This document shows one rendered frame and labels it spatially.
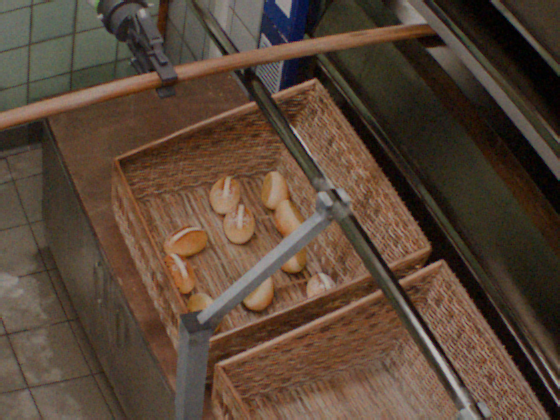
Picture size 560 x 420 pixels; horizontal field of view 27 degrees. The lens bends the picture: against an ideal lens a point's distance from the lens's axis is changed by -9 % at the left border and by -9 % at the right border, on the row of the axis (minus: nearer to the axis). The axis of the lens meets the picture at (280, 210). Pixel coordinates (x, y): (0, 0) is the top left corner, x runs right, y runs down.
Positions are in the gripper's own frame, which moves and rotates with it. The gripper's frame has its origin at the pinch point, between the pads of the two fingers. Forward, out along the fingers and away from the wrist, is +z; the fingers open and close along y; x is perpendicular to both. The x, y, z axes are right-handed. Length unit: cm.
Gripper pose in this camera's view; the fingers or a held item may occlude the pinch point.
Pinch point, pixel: (162, 76)
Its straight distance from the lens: 212.5
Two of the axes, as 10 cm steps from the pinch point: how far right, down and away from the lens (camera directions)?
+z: 4.3, 6.6, -6.1
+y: -1.2, 7.2, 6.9
